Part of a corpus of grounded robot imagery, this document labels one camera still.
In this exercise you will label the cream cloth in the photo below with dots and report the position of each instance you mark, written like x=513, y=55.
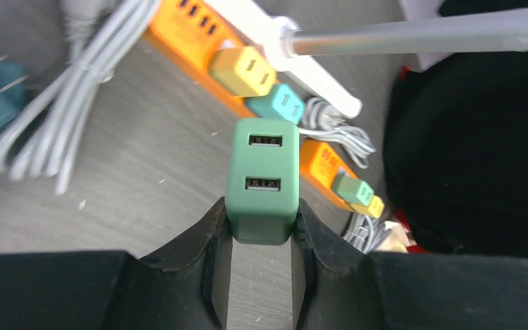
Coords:
x=396, y=240

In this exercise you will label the orange power strip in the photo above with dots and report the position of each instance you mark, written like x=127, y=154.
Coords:
x=319, y=165
x=190, y=33

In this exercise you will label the teal charger left strip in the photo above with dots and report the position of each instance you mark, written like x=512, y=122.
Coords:
x=281, y=103

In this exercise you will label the yellow charger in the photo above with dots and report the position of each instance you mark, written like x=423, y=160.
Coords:
x=374, y=209

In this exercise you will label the green charger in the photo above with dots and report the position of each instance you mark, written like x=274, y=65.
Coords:
x=263, y=186
x=352, y=190

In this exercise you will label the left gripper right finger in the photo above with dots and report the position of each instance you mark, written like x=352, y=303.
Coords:
x=335, y=286

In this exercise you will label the yellow charger left strip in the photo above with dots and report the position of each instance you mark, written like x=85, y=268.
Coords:
x=243, y=71

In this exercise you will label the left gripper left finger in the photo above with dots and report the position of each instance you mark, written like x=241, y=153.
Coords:
x=182, y=285

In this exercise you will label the silver clothes rack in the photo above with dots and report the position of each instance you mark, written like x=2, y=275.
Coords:
x=290, y=49

